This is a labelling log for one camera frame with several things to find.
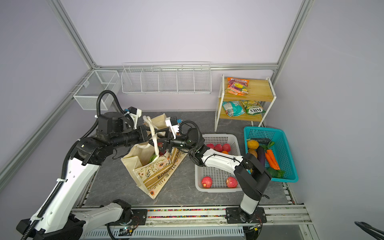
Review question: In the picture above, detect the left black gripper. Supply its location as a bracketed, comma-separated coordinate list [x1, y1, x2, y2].
[111, 125, 158, 150]

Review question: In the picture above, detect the cream canvas grocery bag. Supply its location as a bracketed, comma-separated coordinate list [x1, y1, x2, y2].
[120, 113, 189, 200]

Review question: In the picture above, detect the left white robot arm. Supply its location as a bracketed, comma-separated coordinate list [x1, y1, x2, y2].
[17, 90, 149, 240]

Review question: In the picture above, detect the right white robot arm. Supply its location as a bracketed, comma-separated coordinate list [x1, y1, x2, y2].
[159, 118, 272, 225]

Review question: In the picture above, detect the small red fruit middle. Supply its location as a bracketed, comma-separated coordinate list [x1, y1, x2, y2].
[214, 144, 223, 153]

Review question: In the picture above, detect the red apple front left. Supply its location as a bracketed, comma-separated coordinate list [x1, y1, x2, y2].
[201, 177, 213, 189]

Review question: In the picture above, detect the red apple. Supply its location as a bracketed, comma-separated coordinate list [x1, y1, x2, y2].
[201, 177, 213, 189]
[226, 177, 238, 189]

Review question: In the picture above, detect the small red fruit right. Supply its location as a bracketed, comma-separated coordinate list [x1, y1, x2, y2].
[222, 144, 231, 153]

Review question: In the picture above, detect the small white mesh basket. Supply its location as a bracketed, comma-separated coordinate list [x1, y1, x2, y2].
[74, 70, 122, 111]

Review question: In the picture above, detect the teal white snack packet lower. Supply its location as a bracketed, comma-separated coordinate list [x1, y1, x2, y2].
[222, 101, 245, 117]

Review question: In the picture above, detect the red apple back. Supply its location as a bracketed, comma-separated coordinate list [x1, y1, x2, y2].
[226, 177, 238, 189]

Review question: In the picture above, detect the brown potato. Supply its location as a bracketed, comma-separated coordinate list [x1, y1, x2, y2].
[248, 149, 258, 158]

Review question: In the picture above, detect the yellow potato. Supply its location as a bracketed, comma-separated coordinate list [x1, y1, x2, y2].
[247, 140, 260, 150]

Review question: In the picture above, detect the white wood two-tier shelf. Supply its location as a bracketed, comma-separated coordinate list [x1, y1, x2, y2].
[214, 76, 277, 132]

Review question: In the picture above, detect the orange snack packet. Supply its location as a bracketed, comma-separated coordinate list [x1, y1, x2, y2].
[226, 78, 250, 96]

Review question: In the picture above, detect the green Fox's candy packet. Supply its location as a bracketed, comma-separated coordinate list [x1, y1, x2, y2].
[242, 100, 266, 116]

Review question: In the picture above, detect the dark purple eggplant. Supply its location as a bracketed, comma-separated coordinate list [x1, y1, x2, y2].
[256, 146, 266, 167]

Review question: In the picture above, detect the orange carrot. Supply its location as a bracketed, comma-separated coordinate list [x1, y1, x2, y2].
[266, 149, 281, 170]

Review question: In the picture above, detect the green pepper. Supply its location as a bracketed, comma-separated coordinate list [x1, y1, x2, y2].
[267, 167, 285, 179]

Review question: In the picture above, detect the teal plastic vegetable basket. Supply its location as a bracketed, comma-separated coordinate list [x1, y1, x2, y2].
[244, 127, 299, 183]

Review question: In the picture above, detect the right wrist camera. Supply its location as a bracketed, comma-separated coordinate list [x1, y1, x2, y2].
[165, 117, 182, 139]

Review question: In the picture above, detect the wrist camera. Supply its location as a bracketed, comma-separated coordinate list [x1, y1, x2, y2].
[125, 107, 142, 130]
[165, 117, 182, 139]

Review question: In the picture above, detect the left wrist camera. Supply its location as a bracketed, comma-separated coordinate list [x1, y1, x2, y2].
[125, 107, 142, 130]

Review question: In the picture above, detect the long white wire basket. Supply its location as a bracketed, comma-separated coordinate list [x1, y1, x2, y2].
[121, 62, 212, 94]

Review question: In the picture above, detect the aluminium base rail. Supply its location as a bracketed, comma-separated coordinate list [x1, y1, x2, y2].
[83, 205, 319, 240]

